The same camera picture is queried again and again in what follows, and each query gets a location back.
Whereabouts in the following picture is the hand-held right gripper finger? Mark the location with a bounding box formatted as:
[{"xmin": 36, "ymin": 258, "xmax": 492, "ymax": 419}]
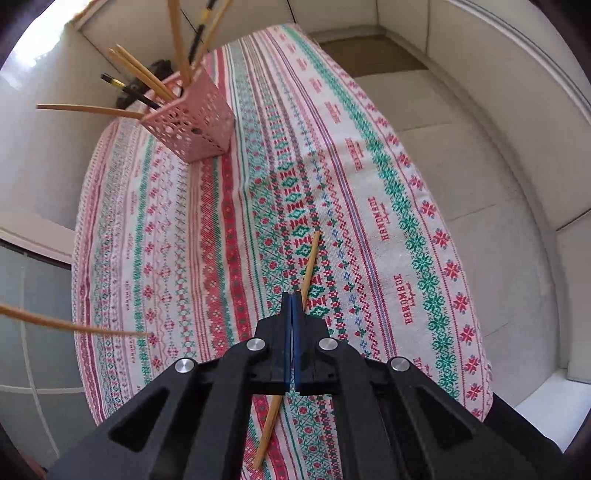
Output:
[
  {"xmin": 46, "ymin": 291, "xmax": 294, "ymax": 480},
  {"xmin": 294, "ymin": 291, "xmax": 575, "ymax": 480}
]

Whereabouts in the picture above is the pink perforated utensil holder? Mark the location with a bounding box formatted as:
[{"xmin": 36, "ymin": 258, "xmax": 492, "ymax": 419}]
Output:
[{"xmin": 141, "ymin": 62, "xmax": 236, "ymax": 163}]

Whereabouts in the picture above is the dark banded chopstick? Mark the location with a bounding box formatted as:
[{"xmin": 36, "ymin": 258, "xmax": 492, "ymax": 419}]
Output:
[
  {"xmin": 100, "ymin": 74, "xmax": 162, "ymax": 110},
  {"xmin": 187, "ymin": 0, "xmax": 218, "ymax": 63}
]

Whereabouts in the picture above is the patterned woven tablecloth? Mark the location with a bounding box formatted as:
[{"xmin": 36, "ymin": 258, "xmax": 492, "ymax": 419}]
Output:
[{"xmin": 69, "ymin": 23, "xmax": 492, "ymax": 480}]

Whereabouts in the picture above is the dark object behind table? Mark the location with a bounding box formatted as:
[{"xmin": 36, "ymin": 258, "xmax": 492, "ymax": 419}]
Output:
[{"xmin": 117, "ymin": 59, "xmax": 178, "ymax": 100}]

